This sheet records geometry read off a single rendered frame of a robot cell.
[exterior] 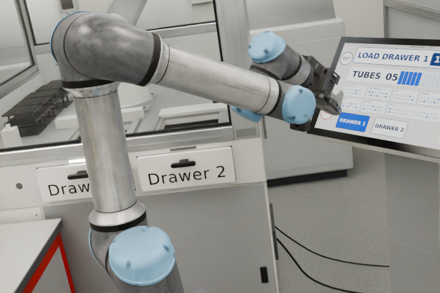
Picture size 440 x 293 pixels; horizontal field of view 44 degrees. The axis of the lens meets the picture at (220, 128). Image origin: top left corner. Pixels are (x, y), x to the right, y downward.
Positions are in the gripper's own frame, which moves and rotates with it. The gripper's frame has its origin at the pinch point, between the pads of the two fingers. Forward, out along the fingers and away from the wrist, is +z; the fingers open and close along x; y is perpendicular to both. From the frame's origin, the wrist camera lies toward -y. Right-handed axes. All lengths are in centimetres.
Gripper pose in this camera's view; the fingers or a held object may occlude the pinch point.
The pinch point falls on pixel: (335, 114)
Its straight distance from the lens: 147.1
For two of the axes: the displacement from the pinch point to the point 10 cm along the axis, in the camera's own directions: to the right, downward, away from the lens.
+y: 3.8, -9.1, 1.4
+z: 6.3, 3.7, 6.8
